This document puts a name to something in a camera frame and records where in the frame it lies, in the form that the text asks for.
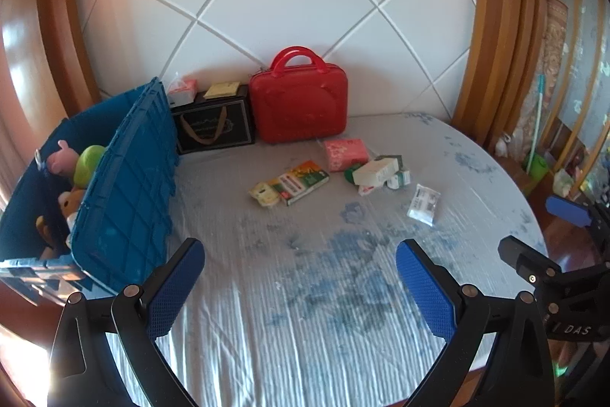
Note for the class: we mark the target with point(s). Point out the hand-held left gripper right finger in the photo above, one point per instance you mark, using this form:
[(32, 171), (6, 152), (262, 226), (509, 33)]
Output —
[(424, 288)]

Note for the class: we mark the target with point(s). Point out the red and white box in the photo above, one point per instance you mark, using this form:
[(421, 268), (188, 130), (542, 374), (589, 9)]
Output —
[(367, 190)]

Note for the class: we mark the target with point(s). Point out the patterned curtain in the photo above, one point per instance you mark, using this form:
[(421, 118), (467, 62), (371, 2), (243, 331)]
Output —
[(553, 54)]

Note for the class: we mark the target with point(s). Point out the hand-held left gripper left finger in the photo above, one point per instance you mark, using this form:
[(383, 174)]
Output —
[(174, 288)]

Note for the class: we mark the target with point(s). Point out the blue plastic storage crate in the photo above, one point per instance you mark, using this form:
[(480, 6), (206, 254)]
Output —
[(128, 197)]

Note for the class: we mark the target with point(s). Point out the red bear carry case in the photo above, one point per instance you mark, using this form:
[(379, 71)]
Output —
[(298, 102)]

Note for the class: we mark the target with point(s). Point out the white sachet packet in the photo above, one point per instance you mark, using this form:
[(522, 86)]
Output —
[(423, 204)]

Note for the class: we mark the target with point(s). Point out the pink plush toy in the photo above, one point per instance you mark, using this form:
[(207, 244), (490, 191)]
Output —
[(64, 159)]

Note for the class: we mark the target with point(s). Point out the brown bear plush toy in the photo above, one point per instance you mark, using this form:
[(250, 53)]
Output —
[(69, 202)]

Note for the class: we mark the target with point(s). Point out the green plush toy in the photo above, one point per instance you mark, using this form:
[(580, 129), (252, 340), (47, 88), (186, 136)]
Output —
[(88, 161)]

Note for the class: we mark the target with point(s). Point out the white carton box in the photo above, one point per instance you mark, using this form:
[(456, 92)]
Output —
[(376, 171)]

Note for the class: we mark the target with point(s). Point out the small green white box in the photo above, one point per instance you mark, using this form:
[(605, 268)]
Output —
[(399, 179)]

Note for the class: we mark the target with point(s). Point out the black gift box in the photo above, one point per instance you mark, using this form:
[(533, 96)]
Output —
[(214, 121)]

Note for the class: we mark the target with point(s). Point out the pale yellow packet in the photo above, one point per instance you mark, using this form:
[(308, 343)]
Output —
[(264, 195)]

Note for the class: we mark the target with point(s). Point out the dark brown plush toy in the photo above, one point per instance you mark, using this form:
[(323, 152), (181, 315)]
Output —
[(45, 228)]

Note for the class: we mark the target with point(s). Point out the green round jar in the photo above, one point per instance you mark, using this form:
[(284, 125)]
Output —
[(350, 175)]

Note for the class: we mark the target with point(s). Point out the wooden headboard post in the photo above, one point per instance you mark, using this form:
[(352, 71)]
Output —
[(52, 30), (495, 30)]

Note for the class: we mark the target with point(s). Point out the pink floral tissue pack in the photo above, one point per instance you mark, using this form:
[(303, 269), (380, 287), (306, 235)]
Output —
[(345, 152)]

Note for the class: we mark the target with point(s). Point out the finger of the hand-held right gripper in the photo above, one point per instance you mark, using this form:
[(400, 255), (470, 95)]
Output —
[(519, 254), (567, 209)]

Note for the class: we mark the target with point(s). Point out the green and orange box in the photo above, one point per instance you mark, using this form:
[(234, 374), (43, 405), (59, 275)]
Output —
[(302, 180)]

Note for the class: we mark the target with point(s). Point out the green bucket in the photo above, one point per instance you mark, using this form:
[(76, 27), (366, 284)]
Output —
[(538, 168)]

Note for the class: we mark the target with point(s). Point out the pink tissue box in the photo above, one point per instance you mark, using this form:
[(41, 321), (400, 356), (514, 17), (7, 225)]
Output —
[(183, 88)]

